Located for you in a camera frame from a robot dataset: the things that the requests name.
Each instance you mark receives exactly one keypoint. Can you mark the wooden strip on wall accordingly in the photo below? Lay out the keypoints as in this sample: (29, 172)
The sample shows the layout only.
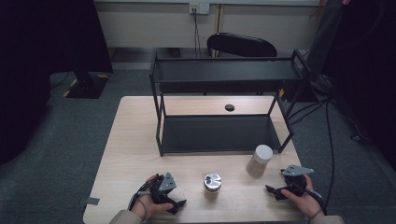
(219, 18)

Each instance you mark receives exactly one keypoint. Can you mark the black stand base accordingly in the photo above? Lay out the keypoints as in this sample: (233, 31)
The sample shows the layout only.
(87, 87)

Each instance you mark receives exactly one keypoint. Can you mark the person's left hand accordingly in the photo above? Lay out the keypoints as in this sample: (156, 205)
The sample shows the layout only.
(148, 207)

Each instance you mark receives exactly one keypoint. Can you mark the black table grommet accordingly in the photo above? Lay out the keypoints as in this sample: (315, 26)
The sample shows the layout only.
(229, 108)

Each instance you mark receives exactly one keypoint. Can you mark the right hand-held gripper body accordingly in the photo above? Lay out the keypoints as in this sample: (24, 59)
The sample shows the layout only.
(297, 183)

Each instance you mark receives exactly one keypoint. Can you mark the glass jar with silver lid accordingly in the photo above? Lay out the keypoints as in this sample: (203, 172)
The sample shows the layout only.
(212, 182)

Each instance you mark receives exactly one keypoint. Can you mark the white wall socket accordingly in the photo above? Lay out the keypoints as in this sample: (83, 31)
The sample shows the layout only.
(199, 8)

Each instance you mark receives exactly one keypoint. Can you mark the jar with white lid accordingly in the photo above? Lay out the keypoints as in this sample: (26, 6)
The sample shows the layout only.
(261, 158)

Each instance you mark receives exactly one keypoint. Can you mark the dark curtain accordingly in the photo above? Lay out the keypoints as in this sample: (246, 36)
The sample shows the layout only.
(37, 62)
(367, 77)

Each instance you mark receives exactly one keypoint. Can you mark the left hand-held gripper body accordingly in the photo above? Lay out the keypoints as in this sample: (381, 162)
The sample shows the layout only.
(166, 183)

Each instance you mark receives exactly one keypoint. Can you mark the grey tape strip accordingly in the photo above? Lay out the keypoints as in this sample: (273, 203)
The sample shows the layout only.
(90, 201)

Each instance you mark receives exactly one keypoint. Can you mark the person's right hand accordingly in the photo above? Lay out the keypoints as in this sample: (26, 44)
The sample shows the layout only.
(308, 202)

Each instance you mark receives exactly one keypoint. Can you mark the black chair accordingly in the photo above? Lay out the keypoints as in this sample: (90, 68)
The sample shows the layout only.
(241, 45)

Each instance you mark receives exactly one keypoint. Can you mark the black metal two-tier rack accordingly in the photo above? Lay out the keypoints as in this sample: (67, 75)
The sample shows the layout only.
(218, 133)

